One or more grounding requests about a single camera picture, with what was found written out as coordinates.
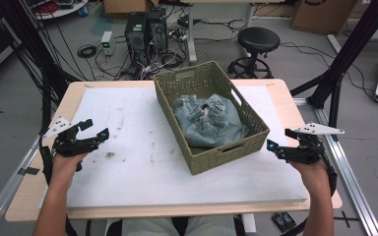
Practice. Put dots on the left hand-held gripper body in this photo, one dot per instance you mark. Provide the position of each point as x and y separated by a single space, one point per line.
75 146

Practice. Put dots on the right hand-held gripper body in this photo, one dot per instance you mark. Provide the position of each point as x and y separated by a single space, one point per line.
303 154

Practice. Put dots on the light blue denim shorts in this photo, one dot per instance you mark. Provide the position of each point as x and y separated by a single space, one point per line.
210 121

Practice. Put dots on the green woven basket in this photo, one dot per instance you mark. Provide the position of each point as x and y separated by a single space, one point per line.
177 121

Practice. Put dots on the person's left hand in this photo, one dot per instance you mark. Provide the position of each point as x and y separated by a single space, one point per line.
64 170

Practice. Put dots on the person's right hand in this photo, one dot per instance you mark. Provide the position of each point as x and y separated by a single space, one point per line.
315 178

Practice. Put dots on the white foam mat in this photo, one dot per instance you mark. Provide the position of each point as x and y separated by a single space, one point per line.
138 177

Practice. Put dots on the small black device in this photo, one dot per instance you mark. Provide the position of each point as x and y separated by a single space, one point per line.
283 222

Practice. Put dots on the small white device green light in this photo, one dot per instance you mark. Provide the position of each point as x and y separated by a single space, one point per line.
107 41

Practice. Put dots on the black round stool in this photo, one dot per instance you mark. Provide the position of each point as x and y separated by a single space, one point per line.
258 39

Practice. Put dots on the person's legs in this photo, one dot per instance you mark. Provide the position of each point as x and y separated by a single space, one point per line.
144 227

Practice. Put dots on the black computer tower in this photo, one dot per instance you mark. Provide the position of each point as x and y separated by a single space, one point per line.
136 36
157 29

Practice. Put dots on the round white table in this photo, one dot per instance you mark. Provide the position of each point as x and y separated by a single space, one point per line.
62 11

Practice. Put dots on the large cardboard box with logo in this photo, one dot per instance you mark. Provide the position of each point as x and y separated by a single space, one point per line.
321 18

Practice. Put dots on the open cardboard box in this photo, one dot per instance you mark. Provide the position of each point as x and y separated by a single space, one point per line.
124 6

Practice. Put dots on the white desk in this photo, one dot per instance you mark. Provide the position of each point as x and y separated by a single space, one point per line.
192 39

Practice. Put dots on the aluminium rail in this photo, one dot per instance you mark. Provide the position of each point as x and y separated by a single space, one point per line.
6 193
351 183

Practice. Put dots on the black metal frame post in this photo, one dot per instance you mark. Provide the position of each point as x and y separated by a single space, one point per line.
351 49

